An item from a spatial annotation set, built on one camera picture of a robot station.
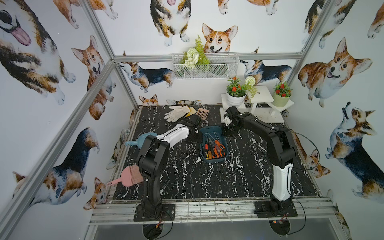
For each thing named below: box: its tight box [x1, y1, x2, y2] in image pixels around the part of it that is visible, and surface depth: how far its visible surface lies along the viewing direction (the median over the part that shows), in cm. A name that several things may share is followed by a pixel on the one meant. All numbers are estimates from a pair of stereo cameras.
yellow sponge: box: [185, 105, 197, 118], surface depth 120 cm
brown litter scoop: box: [196, 107, 210, 120], surface depth 119 cm
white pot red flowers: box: [226, 76, 247, 108], surface depth 91 cm
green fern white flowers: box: [179, 34, 210, 70], surface depth 82 cm
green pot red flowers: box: [272, 81, 293, 107], surface depth 95 cm
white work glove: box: [164, 105, 191, 123], surface depth 116 cm
